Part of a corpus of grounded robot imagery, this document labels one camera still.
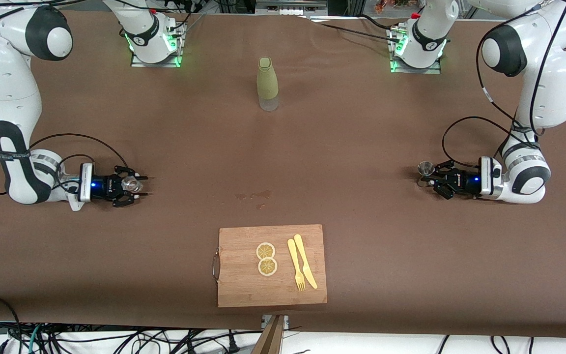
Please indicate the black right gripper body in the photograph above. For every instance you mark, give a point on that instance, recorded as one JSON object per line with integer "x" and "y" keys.
{"x": 102, "y": 187}

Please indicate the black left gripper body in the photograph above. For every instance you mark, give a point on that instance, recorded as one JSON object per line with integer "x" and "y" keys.
{"x": 466, "y": 182}

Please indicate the clear glass measuring cup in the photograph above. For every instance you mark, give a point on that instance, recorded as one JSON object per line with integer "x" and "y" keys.
{"x": 130, "y": 185}

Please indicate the steel double jigger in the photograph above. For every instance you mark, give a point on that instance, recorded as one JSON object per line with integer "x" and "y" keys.
{"x": 426, "y": 168}

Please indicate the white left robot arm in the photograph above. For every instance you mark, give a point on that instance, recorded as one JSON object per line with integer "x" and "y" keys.
{"x": 553, "y": 83}

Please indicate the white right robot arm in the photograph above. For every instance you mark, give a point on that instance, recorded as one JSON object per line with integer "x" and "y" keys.
{"x": 10, "y": 83}

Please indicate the brown table cover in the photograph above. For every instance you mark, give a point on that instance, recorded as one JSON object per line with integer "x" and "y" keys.
{"x": 361, "y": 147}

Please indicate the wooden cutting board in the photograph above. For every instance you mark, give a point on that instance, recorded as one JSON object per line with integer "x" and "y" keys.
{"x": 243, "y": 280}

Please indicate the lemon slice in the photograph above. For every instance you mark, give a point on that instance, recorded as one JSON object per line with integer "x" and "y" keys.
{"x": 266, "y": 250}
{"x": 268, "y": 267}

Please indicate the yellow plastic knife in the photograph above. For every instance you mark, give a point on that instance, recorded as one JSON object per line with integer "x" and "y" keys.
{"x": 305, "y": 260}

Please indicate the green sleeved glass bottle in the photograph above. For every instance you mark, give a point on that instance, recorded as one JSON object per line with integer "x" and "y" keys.
{"x": 267, "y": 81}

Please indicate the yellow plastic fork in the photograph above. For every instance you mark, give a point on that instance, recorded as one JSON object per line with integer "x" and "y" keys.
{"x": 295, "y": 260}

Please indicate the aluminium profile bar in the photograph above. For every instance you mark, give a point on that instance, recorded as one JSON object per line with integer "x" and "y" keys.
{"x": 290, "y": 6}

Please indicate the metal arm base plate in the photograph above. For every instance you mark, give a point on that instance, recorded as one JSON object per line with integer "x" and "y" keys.
{"x": 435, "y": 68}
{"x": 138, "y": 63}

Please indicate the wooden post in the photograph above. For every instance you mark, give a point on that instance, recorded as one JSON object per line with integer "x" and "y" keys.
{"x": 269, "y": 339}

